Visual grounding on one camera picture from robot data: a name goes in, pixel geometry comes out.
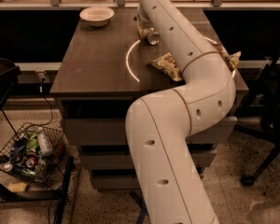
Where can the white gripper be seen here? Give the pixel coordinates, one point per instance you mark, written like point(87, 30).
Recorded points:
point(142, 21)

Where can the silver redbull can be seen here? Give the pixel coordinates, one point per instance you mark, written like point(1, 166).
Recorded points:
point(154, 36)

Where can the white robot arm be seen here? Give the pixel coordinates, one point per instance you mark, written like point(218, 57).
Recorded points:
point(158, 124)

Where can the red soda can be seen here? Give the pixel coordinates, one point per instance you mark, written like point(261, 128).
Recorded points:
point(31, 162)

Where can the brown chips bag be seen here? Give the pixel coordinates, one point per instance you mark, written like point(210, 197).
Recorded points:
point(166, 63)

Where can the white ceramic bowl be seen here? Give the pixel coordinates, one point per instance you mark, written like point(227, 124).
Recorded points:
point(96, 16)

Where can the grey drawer cabinet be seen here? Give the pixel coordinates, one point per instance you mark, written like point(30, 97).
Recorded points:
point(104, 70)

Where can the black office chair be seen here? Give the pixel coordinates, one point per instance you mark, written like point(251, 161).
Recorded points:
point(268, 84)

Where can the clear plastic bottle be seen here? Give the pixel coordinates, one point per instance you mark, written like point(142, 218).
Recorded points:
point(44, 142)

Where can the green snack packet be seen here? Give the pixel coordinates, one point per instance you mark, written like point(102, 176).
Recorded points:
point(32, 146)

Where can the blue snack packet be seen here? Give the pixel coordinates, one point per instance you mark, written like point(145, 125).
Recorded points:
point(17, 150)

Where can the black cart frame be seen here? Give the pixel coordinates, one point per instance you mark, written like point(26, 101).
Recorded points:
point(23, 202)

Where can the wire basket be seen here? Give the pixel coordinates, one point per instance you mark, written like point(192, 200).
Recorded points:
point(45, 167)

